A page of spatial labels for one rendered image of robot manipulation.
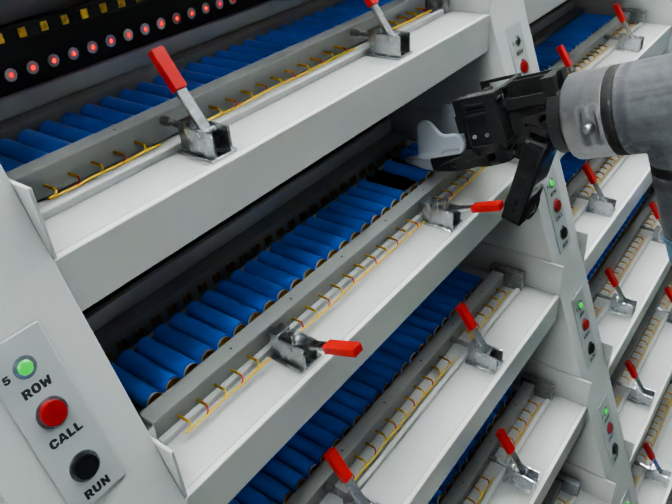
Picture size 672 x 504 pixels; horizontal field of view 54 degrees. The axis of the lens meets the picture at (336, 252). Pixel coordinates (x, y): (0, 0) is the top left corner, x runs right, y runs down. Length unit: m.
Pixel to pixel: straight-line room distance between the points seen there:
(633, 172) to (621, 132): 0.65
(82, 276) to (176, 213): 0.08
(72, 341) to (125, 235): 0.08
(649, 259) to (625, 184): 0.21
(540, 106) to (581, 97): 0.06
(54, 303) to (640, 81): 0.53
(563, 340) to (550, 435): 0.14
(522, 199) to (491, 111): 0.11
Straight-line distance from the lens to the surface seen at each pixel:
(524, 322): 0.94
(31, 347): 0.44
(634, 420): 1.37
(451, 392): 0.83
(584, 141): 0.71
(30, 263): 0.44
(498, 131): 0.75
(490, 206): 0.73
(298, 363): 0.59
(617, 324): 1.26
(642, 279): 1.39
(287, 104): 0.62
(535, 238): 0.96
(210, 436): 0.56
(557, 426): 1.07
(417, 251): 0.73
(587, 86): 0.71
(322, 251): 0.71
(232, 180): 0.53
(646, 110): 0.68
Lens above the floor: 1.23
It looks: 21 degrees down
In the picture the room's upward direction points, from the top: 21 degrees counter-clockwise
